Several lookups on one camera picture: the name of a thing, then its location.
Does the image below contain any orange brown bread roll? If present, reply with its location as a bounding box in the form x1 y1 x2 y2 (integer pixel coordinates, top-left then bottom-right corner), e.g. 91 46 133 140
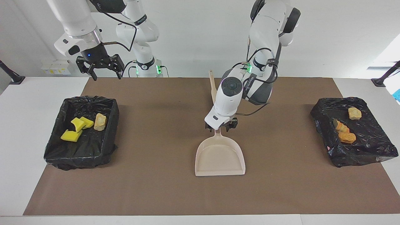
338 132 357 144

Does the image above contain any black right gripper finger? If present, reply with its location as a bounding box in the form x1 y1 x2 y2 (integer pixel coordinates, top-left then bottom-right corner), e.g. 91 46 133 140
105 54 125 80
76 58 97 81

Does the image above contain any open black bag lined bin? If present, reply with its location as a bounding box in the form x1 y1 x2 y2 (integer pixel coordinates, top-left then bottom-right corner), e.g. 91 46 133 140
44 95 120 171

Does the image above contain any black bag covered bin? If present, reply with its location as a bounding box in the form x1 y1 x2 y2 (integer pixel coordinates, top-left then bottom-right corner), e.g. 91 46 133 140
310 97 399 168

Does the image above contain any black right base cable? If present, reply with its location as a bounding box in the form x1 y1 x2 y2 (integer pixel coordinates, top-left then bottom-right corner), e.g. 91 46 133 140
121 60 169 78

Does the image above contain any brown table mat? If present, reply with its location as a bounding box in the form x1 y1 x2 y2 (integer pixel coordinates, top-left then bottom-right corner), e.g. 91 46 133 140
23 77 400 216

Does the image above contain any pale pink plastic dustpan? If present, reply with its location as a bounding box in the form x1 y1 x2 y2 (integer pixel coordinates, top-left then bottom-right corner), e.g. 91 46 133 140
195 127 246 177

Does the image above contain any angular pale fried snack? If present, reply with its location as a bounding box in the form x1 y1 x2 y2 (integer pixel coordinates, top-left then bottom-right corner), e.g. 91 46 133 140
348 107 362 121

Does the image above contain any beige hand brush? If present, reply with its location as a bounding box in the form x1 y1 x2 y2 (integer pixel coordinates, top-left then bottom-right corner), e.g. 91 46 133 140
208 70 218 105

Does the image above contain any notched yellow green sponge piece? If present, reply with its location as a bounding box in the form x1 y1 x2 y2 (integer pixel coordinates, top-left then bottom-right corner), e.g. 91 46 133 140
71 117 87 133

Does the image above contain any toy croissant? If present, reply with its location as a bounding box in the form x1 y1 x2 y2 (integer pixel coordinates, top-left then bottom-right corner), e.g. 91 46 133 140
94 113 107 131

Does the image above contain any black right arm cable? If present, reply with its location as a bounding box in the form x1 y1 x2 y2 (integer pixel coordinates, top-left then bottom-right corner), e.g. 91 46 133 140
89 0 138 52

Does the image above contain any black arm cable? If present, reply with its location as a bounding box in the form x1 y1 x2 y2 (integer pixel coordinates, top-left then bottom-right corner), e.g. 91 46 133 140
233 36 282 116
89 0 138 52

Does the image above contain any black camera stand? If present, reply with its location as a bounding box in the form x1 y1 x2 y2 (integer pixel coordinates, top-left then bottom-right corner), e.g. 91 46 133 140
0 60 25 85
371 61 400 87

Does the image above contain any black base cable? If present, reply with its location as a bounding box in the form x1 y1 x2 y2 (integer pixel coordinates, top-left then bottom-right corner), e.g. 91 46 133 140
121 60 169 78
231 61 252 71

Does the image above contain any small yellow green sponge piece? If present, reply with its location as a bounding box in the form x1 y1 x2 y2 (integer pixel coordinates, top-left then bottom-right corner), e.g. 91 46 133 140
80 116 94 129

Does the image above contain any black left base cable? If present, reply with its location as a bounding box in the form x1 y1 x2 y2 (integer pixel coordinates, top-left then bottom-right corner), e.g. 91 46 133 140
231 61 252 71

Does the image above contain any white wall socket box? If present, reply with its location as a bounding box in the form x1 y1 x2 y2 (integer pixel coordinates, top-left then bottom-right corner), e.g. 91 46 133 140
42 60 72 75

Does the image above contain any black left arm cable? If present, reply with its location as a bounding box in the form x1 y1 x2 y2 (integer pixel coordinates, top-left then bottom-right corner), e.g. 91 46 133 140
233 36 282 116

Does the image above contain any rectangular yellow green sponge piece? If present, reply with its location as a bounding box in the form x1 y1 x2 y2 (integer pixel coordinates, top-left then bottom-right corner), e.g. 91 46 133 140
60 129 83 143

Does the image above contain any rounded pale fried snack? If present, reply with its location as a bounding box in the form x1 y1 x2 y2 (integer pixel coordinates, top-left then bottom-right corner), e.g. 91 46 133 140
334 120 350 134

